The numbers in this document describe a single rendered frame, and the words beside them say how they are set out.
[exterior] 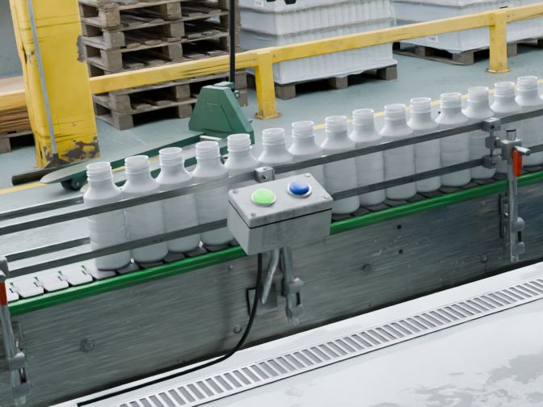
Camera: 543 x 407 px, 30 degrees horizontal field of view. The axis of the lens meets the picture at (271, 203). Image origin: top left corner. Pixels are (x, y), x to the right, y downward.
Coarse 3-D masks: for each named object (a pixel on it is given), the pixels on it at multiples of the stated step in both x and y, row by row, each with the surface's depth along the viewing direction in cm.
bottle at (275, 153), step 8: (272, 128) 169; (280, 128) 168; (264, 136) 166; (272, 136) 166; (280, 136) 166; (264, 144) 167; (272, 144) 166; (280, 144) 166; (264, 152) 167; (272, 152) 166; (280, 152) 166; (288, 152) 168; (264, 160) 166; (272, 160) 166; (280, 160) 166; (288, 160) 166; (280, 176) 166; (288, 176) 167
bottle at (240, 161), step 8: (232, 136) 167; (240, 136) 167; (248, 136) 165; (232, 144) 164; (240, 144) 164; (248, 144) 165; (232, 152) 165; (240, 152) 164; (248, 152) 165; (232, 160) 165; (240, 160) 164; (248, 160) 165; (256, 160) 166; (232, 168) 164; (240, 168) 164; (248, 168) 164; (256, 168) 165; (232, 184) 165; (240, 184) 165; (248, 184) 165; (256, 184) 166
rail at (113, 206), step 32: (448, 128) 179; (480, 128) 181; (320, 160) 168; (480, 160) 183; (160, 192) 157; (192, 192) 160; (352, 192) 173; (32, 224) 149; (224, 224) 163; (32, 256) 158; (96, 256) 155
